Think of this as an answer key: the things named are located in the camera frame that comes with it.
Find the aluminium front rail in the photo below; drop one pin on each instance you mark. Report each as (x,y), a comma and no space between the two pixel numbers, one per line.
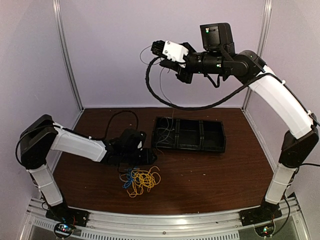
(221,225)

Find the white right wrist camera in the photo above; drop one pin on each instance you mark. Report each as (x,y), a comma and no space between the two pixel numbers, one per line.
(171,51)

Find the black three-compartment bin tray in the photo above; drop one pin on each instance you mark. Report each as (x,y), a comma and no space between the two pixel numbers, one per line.
(189,134)

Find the aluminium frame post left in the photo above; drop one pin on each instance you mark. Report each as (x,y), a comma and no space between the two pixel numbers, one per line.
(65,53)

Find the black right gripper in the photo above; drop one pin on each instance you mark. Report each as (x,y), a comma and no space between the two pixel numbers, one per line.
(185,77)

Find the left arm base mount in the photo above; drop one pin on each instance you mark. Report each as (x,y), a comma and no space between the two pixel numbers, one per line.
(64,214)

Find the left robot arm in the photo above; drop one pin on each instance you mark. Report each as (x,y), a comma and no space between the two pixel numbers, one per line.
(45,135)

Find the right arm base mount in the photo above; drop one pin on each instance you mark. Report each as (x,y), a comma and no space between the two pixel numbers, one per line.
(263,213)

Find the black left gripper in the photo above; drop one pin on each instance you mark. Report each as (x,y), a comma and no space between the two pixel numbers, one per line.
(147,159)

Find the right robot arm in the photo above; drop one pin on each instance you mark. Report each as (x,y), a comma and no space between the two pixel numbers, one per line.
(253,73)

